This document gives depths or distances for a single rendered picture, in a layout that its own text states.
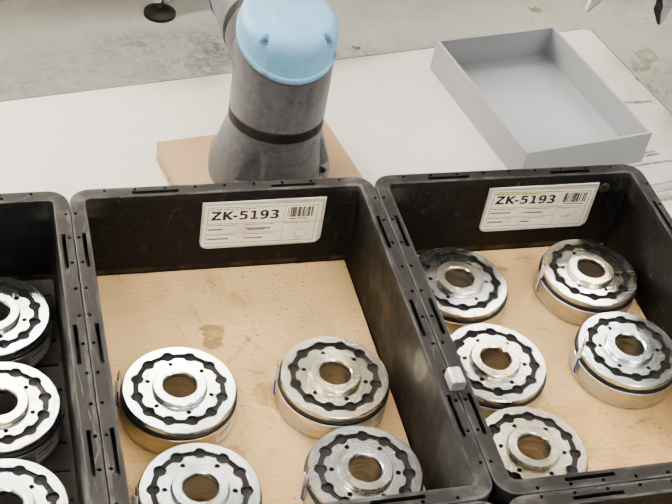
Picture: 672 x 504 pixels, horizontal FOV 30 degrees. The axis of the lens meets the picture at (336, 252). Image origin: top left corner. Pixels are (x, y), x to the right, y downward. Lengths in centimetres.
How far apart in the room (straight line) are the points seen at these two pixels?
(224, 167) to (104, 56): 156
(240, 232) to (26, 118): 51
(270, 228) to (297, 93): 23
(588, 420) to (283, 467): 30
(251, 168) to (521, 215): 35
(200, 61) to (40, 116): 140
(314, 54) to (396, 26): 189
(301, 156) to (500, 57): 51
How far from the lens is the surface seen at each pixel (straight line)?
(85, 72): 300
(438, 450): 109
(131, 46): 310
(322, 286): 128
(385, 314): 120
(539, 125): 180
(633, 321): 130
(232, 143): 151
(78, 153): 163
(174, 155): 159
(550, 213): 136
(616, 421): 124
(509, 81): 188
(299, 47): 142
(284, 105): 145
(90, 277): 113
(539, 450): 116
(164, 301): 125
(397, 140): 171
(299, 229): 127
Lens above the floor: 171
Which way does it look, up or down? 42 degrees down
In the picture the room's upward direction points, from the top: 11 degrees clockwise
